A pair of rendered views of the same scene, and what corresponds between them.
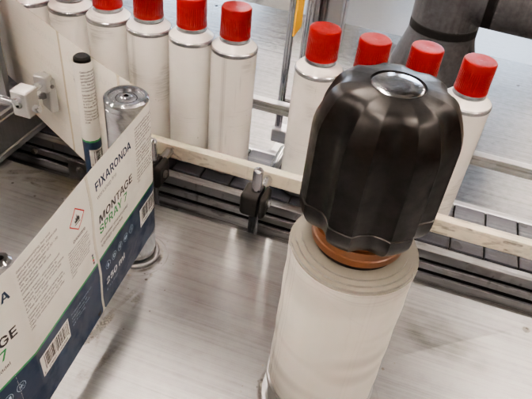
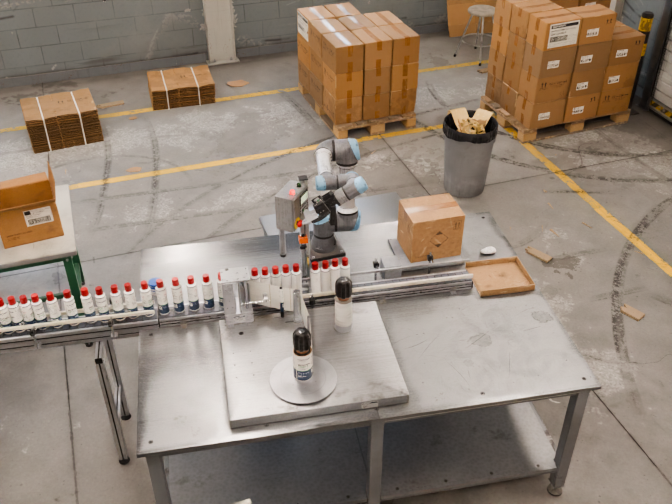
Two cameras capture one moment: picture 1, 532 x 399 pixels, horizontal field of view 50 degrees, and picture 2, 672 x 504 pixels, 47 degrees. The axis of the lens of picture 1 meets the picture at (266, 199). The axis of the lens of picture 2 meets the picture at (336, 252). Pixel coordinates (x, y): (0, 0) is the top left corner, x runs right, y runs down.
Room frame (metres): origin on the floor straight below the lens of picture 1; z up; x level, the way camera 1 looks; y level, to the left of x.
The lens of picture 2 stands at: (-2.31, 1.17, 3.42)
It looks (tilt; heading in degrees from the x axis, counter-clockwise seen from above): 36 degrees down; 335
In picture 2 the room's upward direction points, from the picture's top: straight up
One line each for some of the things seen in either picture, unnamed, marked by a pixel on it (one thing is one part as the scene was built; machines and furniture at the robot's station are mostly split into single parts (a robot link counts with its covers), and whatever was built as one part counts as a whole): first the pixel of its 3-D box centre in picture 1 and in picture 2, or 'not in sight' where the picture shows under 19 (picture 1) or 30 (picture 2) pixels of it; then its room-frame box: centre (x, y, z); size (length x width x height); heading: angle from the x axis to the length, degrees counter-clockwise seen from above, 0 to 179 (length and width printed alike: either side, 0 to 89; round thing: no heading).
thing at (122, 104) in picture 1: (132, 183); (297, 306); (0.41, 0.13, 0.97); 0.05 x 0.05 x 0.19
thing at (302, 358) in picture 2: not in sight; (302, 355); (0.02, 0.26, 1.04); 0.09 x 0.09 x 0.29
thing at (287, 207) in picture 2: not in sight; (292, 206); (0.67, 0.03, 1.38); 0.17 x 0.10 x 0.19; 131
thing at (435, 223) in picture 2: not in sight; (430, 227); (0.71, -0.81, 0.99); 0.30 x 0.24 x 0.27; 80
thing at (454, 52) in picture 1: (437, 46); (323, 238); (0.97, -0.27, 0.90); 0.15 x 0.15 x 0.10
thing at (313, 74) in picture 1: (311, 113); (315, 278); (0.56, -0.04, 0.98); 0.05 x 0.05 x 0.20
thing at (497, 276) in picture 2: not in sight; (499, 275); (0.32, -1.02, 0.85); 0.30 x 0.26 x 0.04; 76
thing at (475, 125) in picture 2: not in sight; (472, 131); (2.38, -2.23, 0.50); 0.42 x 0.41 x 0.28; 84
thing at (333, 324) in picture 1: (345, 278); (343, 303); (0.27, -0.06, 1.03); 0.09 x 0.09 x 0.30
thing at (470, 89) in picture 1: (450, 146); (345, 274); (0.53, -0.19, 0.98); 0.05 x 0.05 x 0.20
